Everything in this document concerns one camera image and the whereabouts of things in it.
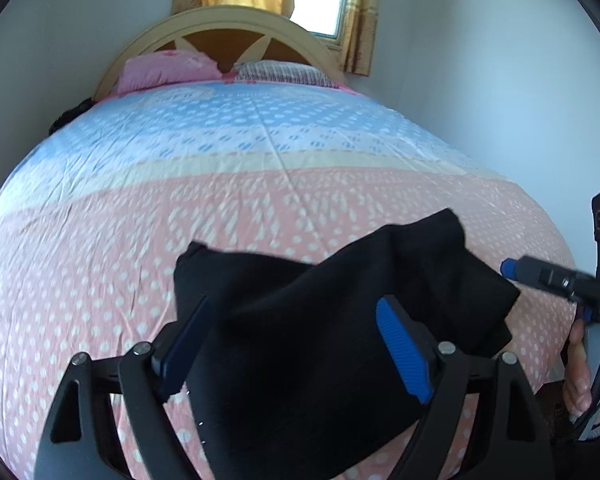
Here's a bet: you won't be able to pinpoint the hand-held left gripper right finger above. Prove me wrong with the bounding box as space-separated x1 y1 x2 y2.
375 296 556 480

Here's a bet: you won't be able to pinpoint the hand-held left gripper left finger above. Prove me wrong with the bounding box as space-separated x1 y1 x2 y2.
34 296 212 480

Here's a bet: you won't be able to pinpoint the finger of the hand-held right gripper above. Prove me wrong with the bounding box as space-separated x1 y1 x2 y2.
500 256 600 306

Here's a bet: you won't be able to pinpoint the black pants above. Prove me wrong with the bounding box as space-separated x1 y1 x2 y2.
172 207 522 480

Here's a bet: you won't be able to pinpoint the person's right hand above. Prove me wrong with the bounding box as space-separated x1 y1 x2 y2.
562 317 600 416

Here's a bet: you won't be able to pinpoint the polka dot bed sheet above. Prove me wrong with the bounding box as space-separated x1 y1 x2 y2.
0 80 581 480

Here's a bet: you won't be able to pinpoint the dark cloth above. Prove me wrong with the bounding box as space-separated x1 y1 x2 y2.
47 97 98 137

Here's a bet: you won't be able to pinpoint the pink pillow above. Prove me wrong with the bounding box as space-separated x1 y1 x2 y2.
116 49 225 96

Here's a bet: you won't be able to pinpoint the striped pillow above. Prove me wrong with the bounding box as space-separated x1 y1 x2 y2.
230 59 340 90

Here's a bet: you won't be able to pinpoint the wooden bed headboard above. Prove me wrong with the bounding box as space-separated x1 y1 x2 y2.
94 4 351 102

